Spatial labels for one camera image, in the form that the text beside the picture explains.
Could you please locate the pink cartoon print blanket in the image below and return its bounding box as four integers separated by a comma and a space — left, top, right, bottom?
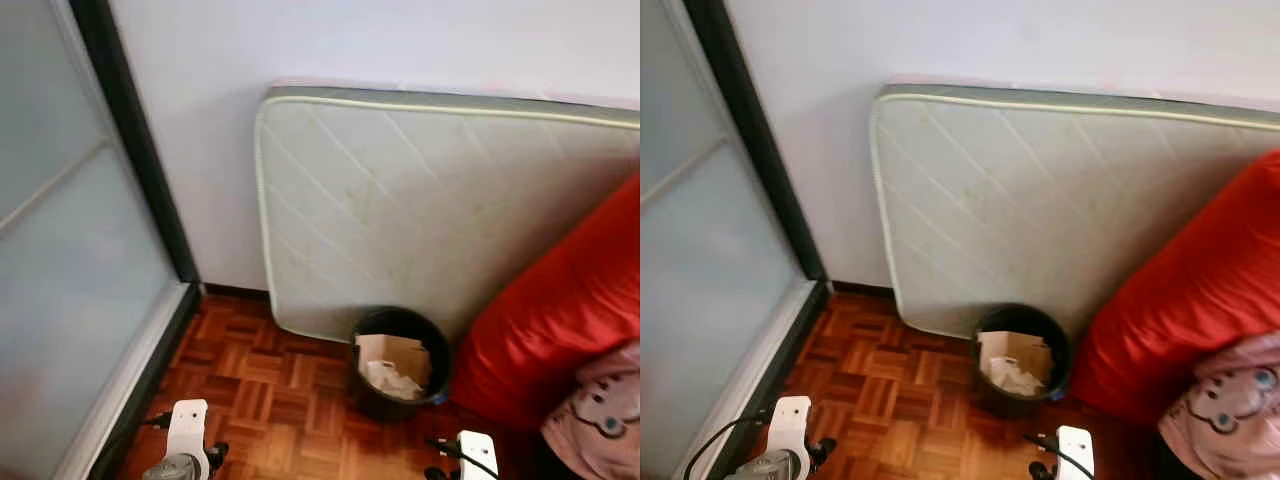
540, 340, 641, 480
1158, 330, 1280, 480

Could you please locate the black waste bin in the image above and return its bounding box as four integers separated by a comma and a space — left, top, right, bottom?
970, 303, 1073, 419
347, 305, 453, 423

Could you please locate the white crumpled paper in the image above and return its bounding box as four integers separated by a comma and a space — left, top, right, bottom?
365, 360, 426, 401
988, 357, 1046, 397

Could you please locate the brown cardboard piece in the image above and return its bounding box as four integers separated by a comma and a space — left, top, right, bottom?
978, 330, 1054, 393
355, 333, 433, 399

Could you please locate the frosted glass sliding door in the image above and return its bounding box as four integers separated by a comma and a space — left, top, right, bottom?
640, 0, 831, 480
0, 0, 206, 480

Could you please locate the large red cushion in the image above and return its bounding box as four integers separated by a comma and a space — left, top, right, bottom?
450, 172, 641, 433
1070, 150, 1280, 426

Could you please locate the pale quilted mattress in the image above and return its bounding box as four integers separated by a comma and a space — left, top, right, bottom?
868, 83, 1280, 341
253, 85, 641, 346

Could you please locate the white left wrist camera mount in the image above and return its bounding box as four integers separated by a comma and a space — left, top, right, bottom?
165, 400, 211, 463
768, 396, 813, 463

